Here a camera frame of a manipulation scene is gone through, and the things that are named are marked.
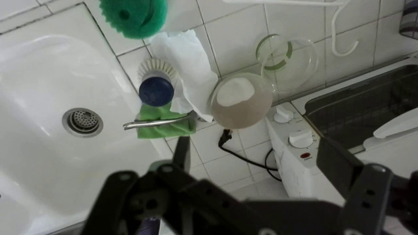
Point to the metal sink drain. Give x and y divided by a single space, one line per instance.
83 122

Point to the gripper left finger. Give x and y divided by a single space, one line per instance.
169 195

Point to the chrome tap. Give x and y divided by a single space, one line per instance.
153 123

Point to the dish brush with blue cap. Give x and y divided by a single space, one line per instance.
156 89

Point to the green round sponge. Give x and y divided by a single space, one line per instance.
134 16

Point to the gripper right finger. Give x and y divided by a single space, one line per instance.
369 192

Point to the glass jar with cloudy liquid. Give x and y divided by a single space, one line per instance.
241 104

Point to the white sink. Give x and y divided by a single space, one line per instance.
49 81

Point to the clear glass jug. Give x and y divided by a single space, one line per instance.
294 65

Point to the green cloth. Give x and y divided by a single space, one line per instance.
160 130

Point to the white paper towel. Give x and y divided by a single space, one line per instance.
192 71

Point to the small white oven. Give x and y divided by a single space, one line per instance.
294 176

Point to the white oven knob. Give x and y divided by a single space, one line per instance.
301 138
283 115

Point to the striped container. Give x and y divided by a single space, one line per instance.
409 19

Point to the oven door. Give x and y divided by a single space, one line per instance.
352 104

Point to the white plastic hook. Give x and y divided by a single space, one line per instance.
334 32

